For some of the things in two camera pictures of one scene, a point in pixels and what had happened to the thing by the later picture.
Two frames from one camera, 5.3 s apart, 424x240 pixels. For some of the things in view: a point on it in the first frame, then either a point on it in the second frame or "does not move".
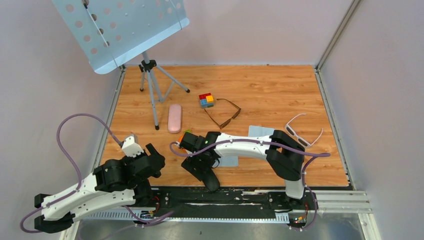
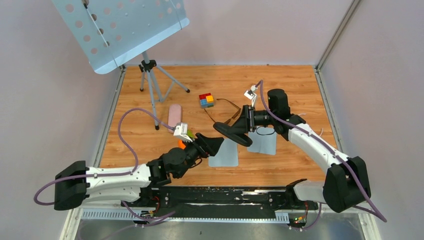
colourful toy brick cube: (206, 100) does not move
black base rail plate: (165, 199) does not move
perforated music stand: (106, 30) does not move
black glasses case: (211, 181) -> (224, 130)
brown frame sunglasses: (234, 116) does not move
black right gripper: (190, 163) -> (246, 122)
